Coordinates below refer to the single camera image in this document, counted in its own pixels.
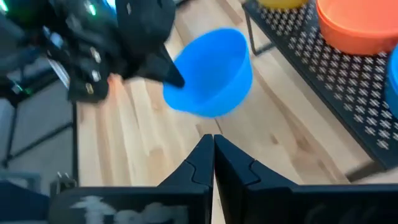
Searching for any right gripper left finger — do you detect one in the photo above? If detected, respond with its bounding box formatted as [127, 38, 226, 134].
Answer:
[48, 133, 215, 224]

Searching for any yellow blue patterned bowl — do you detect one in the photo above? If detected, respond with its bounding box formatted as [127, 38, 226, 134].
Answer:
[257, 0, 309, 9]

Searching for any black perforated metal rack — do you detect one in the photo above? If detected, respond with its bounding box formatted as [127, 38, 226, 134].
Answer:
[241, 0, 398, 183]

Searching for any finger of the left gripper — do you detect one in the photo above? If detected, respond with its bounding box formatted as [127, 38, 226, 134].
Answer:
[136, 46, 186, 88]

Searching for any black metal table frame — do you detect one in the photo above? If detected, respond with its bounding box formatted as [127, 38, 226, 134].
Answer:
[49, 101, 79, 197]

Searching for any orange mini bowl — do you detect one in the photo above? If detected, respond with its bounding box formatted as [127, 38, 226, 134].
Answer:
[315, 0, 398, 56]

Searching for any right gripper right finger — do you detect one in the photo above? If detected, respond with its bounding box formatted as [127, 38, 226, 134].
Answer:
[213, 134, 398, 224]

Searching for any blue mini bowl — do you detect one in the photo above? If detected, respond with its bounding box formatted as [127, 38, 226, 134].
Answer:
[162, 27, 254, 119]
[384, 45, 398, 121]

